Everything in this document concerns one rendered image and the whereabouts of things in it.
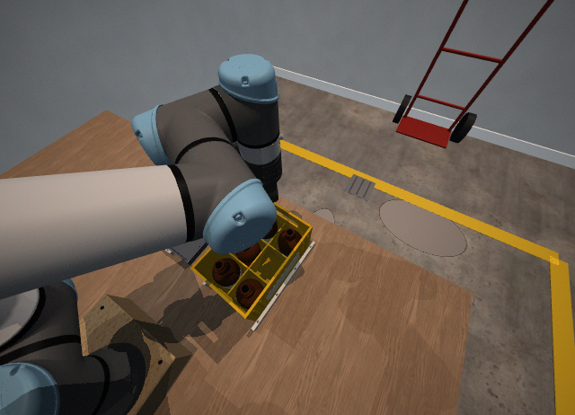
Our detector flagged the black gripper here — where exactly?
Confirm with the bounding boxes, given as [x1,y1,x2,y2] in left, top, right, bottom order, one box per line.
[233,134,284,203]

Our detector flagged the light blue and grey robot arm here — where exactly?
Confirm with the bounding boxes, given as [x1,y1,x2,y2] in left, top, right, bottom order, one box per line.
[0,54,279,415]

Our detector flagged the brown bottle with blue label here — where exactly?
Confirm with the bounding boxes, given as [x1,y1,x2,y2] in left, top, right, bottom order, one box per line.
[278,228,302,257]

